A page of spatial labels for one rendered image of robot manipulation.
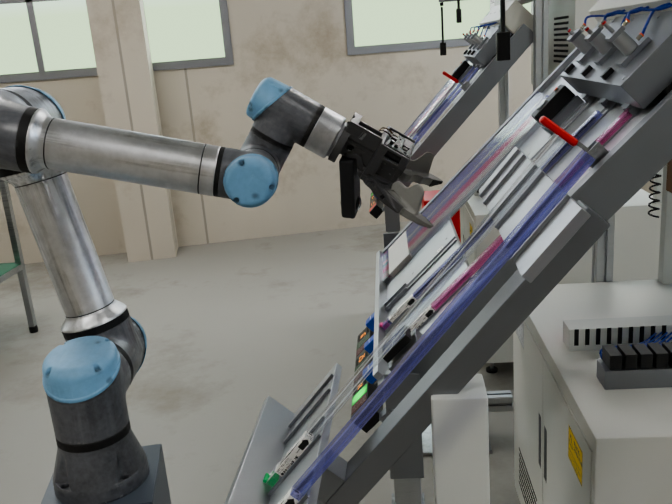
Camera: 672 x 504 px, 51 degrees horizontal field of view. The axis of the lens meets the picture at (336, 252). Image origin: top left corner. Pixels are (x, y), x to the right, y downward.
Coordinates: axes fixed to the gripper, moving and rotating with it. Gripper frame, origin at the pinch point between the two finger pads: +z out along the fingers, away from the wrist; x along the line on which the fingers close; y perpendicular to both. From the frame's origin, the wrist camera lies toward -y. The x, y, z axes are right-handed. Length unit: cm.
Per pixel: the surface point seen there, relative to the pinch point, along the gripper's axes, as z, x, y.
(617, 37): 7.1, 0.1, 37.4
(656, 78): 13.2, -5.5, 36.6
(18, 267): -120, 124, -206
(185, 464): -12, 26, -138
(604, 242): 48, 47, -13
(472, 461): 9, -52, 4
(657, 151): 17.5, -12.1, 30.4
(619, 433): 38.0, -24.1, -5.0
